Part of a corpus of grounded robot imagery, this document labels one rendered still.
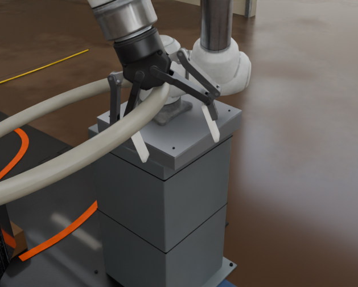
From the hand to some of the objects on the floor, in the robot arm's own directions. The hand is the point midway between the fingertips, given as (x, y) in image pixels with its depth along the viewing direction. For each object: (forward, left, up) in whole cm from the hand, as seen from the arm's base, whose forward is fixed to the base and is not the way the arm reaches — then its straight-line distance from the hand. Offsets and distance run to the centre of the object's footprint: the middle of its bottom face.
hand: (179, 143), depth 78 cm
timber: (-13, -131, -125) cm, 182 cm away
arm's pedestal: (-53, -54, -127) cm, 148 cm away
